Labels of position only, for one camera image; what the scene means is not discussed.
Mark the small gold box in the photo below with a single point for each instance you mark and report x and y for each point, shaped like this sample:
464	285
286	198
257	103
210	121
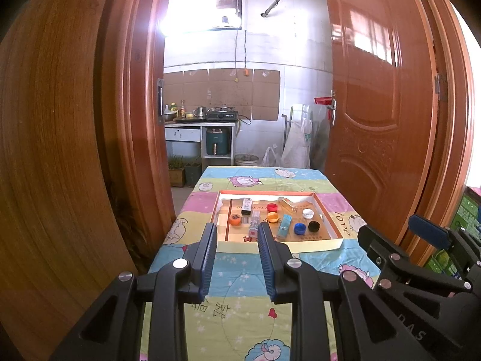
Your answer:
289	205

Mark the silver patterned lighter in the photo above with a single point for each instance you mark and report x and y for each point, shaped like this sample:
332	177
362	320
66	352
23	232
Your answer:
254	222

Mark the brown wooden door frame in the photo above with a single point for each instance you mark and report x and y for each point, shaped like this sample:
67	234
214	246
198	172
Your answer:
142	120

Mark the printed cartoon sheep blanket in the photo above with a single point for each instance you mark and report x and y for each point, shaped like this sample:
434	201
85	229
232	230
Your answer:
236	278

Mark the black bottle cap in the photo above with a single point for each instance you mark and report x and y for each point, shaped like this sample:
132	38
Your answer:
314	226

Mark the red cloth strip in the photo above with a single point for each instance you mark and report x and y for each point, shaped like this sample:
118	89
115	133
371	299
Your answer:
322	100

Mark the white kitchen counter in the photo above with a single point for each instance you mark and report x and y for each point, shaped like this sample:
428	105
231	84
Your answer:
184	134

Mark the metal bowl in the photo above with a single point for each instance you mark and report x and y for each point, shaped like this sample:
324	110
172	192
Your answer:
170	116

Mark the white plastic bag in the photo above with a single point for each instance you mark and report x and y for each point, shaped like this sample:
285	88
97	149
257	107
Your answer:
270	158

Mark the metal kettle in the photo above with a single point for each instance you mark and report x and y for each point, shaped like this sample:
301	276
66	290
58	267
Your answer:
200	112

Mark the green air fryer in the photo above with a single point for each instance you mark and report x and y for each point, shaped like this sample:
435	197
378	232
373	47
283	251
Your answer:
217	142

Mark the metal strike plate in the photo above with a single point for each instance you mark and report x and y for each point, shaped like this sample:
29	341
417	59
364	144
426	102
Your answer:
161	99

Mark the green printed carton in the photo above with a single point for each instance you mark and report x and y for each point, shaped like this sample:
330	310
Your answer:
468	214

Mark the teal floral lighter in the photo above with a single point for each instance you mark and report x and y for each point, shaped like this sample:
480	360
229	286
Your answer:
285	226

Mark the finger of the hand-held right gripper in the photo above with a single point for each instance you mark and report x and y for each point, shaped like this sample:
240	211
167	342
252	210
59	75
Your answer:
428	230
375	244

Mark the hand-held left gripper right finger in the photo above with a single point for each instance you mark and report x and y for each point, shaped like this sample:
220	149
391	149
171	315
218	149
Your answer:
265	263

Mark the black gas stove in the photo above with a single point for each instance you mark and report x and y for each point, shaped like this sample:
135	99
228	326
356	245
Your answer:
222	114

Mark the white bottle cap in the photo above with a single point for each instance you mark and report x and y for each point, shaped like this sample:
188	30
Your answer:
308	214

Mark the yellow cap bottle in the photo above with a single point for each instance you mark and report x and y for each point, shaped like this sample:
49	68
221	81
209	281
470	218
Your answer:
173	108

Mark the silver and black lighter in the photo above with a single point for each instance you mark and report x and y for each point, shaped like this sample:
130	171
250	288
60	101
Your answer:
246	206

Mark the round basin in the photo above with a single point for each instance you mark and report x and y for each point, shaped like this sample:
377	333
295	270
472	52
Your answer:
247	160

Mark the blue bottle cap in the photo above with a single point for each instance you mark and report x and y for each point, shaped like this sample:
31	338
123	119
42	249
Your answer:
299	228

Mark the dark sauce bottle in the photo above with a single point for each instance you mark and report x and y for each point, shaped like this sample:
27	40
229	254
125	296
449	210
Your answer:
183	109

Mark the shallow cardboard box tray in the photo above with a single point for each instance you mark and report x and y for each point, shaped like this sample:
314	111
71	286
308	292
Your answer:
236	235

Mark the cardboard wall panel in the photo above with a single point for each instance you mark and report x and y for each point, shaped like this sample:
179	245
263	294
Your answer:
221	90

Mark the metal door hinge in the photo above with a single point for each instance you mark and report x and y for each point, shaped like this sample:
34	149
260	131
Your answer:
441	87

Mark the kitchen window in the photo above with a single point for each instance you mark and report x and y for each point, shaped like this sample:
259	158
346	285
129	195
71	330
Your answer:
195	11

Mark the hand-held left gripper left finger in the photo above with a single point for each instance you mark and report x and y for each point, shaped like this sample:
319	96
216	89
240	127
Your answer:
208	263

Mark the brown wooden panel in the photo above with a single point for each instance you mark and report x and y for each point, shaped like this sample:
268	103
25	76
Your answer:
49	139

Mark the orange cap with dark label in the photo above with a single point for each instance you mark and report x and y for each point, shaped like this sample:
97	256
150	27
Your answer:
235	220

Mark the white woven sack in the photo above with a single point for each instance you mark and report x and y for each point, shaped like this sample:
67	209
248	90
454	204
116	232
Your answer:
297	146

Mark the brown wooden door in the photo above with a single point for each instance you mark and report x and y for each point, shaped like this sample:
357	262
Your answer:
375	101

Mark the plain orange bottle cap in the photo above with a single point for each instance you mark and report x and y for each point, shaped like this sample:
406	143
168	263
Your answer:
272	217

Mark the planter box with grass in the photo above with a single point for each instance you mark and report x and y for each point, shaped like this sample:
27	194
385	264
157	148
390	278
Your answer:
176	176
193	176

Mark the red bottle cap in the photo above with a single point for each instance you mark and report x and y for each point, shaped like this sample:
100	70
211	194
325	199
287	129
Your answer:
271	207

